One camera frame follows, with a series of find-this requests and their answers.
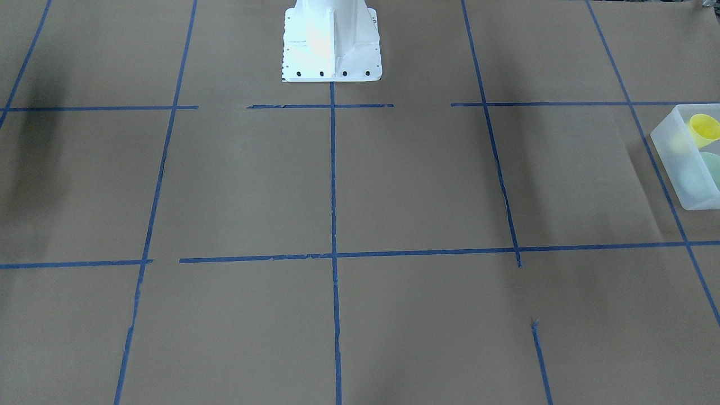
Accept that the yellow plastic cup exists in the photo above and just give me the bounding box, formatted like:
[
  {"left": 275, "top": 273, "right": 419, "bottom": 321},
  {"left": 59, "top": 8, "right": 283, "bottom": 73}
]
[{"left": 687, "top": 114, "right": 720, "bottom": 149}]

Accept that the mint green bowl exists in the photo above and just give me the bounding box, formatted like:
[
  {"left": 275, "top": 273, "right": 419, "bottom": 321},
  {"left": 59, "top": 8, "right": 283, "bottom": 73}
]
[{"left": 678, "top": 152, "right": 719, "bottom": 199}]

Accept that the translucent white storage box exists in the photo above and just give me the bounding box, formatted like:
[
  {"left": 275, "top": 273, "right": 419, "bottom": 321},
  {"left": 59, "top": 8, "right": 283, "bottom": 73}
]
[{"left": 650, "top": 103, "right": 719, "bottom": 210}]

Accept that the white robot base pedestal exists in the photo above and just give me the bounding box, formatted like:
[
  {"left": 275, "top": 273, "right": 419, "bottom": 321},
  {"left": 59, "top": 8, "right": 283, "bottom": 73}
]
[{"left": 281, "top": 1, "right": 383, "bottom": 83}]

